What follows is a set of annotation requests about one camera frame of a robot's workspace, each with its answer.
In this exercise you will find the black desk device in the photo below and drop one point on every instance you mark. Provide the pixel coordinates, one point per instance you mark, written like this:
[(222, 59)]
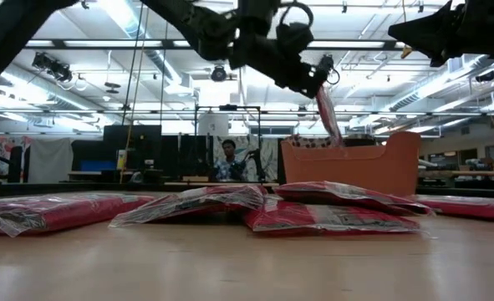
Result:
[(151, 173)]

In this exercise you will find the black tabletop robot arm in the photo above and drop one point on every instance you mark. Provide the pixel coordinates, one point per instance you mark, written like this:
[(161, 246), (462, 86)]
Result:
[(196, 161), (257, 163)]

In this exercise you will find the orange plastic basket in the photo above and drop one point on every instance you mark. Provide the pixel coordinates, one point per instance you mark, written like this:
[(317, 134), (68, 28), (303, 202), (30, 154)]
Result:
[(355, 167)]

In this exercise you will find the round black ceiling spotlight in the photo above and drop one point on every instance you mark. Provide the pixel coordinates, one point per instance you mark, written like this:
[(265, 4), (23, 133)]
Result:
[(218, 74)]

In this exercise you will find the white panel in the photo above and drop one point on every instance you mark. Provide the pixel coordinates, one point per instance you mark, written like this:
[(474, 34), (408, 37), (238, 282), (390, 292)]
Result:
[(213, 124)]

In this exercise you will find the black ceiling camera cluster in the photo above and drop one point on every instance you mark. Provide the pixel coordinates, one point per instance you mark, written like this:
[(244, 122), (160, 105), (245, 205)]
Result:
[(52, 67)]

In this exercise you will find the white hanging cloth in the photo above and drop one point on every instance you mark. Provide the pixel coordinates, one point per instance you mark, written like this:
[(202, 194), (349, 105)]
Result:
[(50, 161)]

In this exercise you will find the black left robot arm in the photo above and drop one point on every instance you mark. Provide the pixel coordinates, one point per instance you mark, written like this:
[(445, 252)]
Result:
[(4, 33)]

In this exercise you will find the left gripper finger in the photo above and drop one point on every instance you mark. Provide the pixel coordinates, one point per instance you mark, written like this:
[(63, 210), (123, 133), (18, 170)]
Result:
[(317, 74), (307, 90)]

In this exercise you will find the leaf patterned backdrop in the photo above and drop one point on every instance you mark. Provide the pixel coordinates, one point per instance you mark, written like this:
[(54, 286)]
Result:
[(269, 159)]

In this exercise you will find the thin horizontal metal bar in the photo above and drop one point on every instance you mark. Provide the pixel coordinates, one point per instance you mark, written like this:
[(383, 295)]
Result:
[(397, 113)]

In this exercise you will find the person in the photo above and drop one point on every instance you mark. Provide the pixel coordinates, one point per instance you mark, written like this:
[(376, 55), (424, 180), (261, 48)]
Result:
[(228, 167)]

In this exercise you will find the black ceiling disc fixture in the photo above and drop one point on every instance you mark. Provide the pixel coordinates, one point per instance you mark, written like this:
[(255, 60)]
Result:
[(112, 85)]

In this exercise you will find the polka dot fabric item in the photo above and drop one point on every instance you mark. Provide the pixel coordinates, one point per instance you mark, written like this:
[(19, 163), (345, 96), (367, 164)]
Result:
[(309, 142)]

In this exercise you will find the small black ceiling device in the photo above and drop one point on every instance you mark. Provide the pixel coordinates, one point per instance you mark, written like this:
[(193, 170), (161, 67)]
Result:
[(485, 76)]

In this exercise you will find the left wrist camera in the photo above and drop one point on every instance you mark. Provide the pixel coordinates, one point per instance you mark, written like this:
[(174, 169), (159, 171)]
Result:
[(294, 37)]

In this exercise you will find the LED light bar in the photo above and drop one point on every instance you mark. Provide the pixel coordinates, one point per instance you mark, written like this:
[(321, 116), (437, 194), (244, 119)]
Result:
[(347, 43)]

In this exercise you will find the blue box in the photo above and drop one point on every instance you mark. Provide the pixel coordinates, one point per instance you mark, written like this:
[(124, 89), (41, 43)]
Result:
[(97, 165)]

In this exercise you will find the wooden desk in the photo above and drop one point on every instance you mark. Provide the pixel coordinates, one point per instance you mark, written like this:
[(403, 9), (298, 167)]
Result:
[(472, 172)]

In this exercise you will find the red popcorn bag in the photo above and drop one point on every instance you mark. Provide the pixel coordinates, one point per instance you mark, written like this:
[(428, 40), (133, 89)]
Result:
[(472, 207), (313, 218), (83, 209), (338, 192), (213, 198), (328, 117)]

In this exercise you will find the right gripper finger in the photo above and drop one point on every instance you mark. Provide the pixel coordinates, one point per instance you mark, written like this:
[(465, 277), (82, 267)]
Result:
[(434, 29), (439, 59)]

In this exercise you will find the black curved railing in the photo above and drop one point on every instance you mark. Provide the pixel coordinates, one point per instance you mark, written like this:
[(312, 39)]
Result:
[(16, 167)]

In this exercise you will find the floral patterned cloth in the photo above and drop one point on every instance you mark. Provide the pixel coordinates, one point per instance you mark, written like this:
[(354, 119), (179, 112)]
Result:
[(4, 146)]

